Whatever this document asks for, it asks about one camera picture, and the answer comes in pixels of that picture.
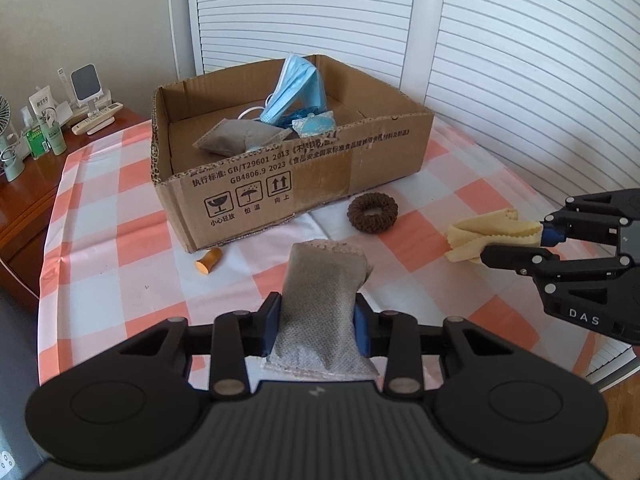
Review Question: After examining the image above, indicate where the white cosmetic tube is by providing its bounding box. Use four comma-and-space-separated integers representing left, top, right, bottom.
29, 87, 53, 117

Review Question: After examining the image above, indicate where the brown cardboard box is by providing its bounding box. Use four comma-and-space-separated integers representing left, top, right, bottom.
150, 54, 435, 254

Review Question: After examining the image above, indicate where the wooden nightstand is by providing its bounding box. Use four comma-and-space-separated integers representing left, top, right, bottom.
0, 105, 151, 297

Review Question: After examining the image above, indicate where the brown scrunchie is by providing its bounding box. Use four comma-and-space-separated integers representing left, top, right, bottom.
346, 192, 399, 234

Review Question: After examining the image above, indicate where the white phone stand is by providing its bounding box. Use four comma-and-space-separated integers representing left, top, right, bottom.
70, 64, 110, 111

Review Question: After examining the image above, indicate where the small green desk fan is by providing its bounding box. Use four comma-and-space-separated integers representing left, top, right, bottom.
0, 96, 26, 183

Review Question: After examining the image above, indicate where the blue patterned fabric piece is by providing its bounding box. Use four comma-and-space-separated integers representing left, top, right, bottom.
291, 111, 337, 139

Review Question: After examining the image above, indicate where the green cosmetic tube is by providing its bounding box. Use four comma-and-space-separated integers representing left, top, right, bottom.
42, 110, 67, 156

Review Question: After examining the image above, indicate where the blue face mask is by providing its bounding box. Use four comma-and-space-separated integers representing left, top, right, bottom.
240, 52, 333, 125

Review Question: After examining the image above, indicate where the green sanitizer bottle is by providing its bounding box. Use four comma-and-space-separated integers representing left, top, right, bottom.
24, 122, 51, 160

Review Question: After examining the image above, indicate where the pink white checkered tablecloth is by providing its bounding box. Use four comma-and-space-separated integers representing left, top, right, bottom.
37, 119, 608, 386

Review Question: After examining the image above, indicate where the white remote control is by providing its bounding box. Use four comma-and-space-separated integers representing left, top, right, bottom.
71, 102, 123, 134

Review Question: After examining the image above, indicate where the small orange plug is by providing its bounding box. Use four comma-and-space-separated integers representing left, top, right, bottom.
195, 247, 222, 276

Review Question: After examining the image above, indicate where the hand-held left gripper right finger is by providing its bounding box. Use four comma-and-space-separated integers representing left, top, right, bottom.
352, 296, 521, 395

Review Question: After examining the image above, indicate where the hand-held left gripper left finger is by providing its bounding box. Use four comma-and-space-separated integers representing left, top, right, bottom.
117, 292, 283, 396

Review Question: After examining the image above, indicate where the brownish grey fabric pouch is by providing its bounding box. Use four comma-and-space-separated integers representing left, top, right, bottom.
192, 119, 296, 156

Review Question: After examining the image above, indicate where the white louvered wardrobe door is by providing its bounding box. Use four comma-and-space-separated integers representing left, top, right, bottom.
400, 0, 640, 378
187, 0, 418, 98

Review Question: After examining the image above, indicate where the blue grey bedding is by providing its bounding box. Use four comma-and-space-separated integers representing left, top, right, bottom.
0, 285, 53, 480

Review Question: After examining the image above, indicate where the light grey woven pouch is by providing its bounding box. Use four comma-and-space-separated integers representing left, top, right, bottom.
261, 241, 381, 380

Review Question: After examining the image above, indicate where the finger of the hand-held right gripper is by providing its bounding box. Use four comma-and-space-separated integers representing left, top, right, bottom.
537, 189, 640, 247
480, 244, 635, 295

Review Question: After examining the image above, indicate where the yellow zigzag-edged cloth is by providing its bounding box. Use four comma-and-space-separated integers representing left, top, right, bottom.
445, 210, 543, 264

